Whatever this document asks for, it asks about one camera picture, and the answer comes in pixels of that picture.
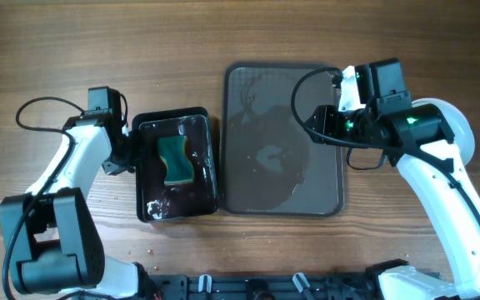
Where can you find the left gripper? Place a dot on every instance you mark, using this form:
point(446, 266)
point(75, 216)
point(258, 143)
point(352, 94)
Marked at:
point(112, 167)

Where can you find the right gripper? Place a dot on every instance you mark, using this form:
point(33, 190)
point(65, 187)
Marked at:
point(327, 117)

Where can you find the green and yellow sponge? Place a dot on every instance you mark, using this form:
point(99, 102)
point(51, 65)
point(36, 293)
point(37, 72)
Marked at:
point(179, 169)

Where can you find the white plate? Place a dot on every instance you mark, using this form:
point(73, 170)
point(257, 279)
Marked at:
point(463, 134)

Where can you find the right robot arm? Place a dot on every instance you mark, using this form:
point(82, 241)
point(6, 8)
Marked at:
point(429, 142)

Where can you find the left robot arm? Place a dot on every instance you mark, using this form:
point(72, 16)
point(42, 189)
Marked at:
point(52, 244)

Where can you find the small black water tray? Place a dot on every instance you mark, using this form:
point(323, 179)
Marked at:
point(157, 202)

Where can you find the large dark serving tray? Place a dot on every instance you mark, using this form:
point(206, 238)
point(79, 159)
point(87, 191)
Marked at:
point(268, 163)

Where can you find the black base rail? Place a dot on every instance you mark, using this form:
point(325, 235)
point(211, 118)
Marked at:
point(345, 286)

